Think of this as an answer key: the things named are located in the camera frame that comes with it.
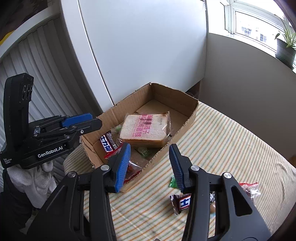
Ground bagged sliced bread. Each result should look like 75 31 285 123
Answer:
119 111 171 148

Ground bagged dark pastry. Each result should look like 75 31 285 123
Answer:
239 182 261 200
104 143 142 189

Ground green candy packet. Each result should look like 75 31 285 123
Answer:
135 147 151 158

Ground white gloved left hand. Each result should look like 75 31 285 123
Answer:
7 160 57 208

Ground brown wrapped egg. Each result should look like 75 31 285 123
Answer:
210 203 216 214

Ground green flat snack packet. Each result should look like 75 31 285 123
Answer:
169 175 178 189

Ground striped yellow tablecloth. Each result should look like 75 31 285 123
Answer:
63 101 296 241

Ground brown cardboard box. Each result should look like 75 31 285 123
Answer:
81 83 198 192

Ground white refrigerator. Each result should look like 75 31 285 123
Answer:
60 1 207 111

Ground dark plant pot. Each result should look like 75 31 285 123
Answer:
275 39 295 70

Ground green spider plant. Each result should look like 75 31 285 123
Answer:
274 15 295 49

